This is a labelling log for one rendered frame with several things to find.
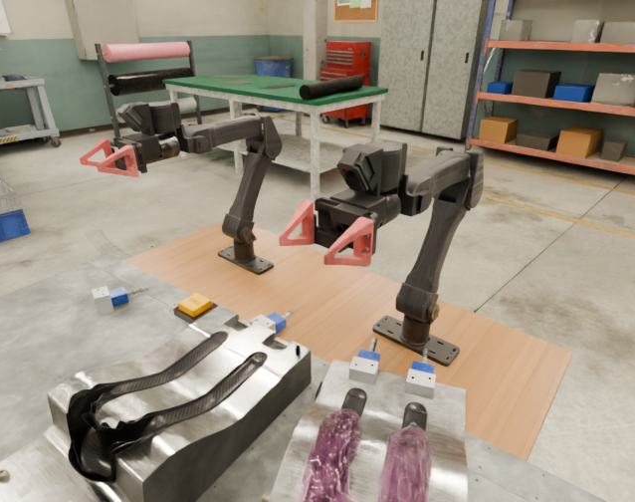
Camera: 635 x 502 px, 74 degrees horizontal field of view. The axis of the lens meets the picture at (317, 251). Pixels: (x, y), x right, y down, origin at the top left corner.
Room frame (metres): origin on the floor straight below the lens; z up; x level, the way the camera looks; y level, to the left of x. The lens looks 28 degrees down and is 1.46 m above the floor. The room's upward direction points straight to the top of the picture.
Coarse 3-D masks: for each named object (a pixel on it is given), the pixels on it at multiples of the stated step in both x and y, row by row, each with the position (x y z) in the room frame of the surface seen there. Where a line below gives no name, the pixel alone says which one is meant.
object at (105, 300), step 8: (104, 288) 0.92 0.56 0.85; (120, 288) 0.94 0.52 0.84; (144, 288) 0.95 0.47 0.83; (96, 296) 0.88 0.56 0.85; (104, 296) 0.88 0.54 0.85; (112, 296) 0.90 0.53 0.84; (120, 296) 0.91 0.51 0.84; (96, 304) 0.87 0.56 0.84; (104, 304) 0.88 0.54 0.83; (112, 304) 0.89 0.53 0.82; (120, 304) 0.90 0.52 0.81; (104, 312) 0.88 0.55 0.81
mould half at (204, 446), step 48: (192, 336) 0.69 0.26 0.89; (240, 336) 0.68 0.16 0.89; (192, 384) 0.56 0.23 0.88; (288, 384) 0.58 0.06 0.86; (48, 432) 0.47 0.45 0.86; (192, 432) 0.43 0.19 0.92; (240, 432) 0.48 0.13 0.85; (48, 480) 0.39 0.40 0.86; (144, 480) 0.34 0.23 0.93; (192, 480) 0.40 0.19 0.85
